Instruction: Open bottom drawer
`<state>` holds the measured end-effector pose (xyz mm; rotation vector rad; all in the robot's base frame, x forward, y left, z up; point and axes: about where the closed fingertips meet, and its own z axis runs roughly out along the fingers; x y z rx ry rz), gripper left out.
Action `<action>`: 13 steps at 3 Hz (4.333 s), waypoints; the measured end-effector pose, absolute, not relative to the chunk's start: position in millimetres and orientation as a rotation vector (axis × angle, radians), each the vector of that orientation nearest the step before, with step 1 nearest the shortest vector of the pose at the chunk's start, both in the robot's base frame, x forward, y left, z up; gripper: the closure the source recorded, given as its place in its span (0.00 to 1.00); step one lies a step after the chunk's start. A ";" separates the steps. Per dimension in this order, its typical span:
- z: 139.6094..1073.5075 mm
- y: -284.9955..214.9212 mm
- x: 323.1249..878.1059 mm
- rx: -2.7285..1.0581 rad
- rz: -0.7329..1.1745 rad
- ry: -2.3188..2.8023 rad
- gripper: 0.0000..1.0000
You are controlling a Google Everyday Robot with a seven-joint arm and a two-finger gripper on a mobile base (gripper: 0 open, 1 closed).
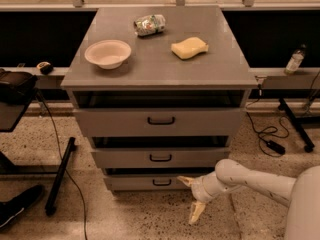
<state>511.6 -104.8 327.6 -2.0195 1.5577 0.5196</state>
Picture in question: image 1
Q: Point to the black side table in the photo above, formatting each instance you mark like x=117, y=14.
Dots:
x=26, y=150

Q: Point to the grey drawer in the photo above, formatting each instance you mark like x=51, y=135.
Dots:
x=158, y=157
x=141, y=182
x=158, y=122

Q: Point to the black bag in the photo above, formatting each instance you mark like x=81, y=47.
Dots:
x=16, y=87

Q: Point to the white bowl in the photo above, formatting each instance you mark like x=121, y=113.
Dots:
x=108, y=54

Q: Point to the black yellow tape measure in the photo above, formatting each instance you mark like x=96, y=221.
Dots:
x=45, y=68

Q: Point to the grey drawer cabinet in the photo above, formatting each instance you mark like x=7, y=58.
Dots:
x=153, y=77

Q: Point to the grey top drawer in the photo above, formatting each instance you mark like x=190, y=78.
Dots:
x=158, y=122

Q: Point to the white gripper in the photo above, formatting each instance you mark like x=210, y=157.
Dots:
x=199, y=189

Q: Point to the grey middle drawer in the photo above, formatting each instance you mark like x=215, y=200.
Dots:
x=158, y=157

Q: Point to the black shoe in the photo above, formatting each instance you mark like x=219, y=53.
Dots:
x=11, y=209

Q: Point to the clear plastic bottle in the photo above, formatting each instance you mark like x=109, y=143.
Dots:
x=295, y=60

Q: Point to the black wheeled stand leg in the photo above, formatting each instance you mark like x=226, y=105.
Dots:
x=309, y=146

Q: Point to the grey bottom drawer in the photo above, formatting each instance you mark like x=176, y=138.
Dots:
x=141, y=182

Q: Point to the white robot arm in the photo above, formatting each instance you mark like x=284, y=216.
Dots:
x=300, y=195

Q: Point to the yellow sponge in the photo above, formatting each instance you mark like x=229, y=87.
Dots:
x=189, y=48

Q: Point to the crushed green white can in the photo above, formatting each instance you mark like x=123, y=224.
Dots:
x=149, y=25

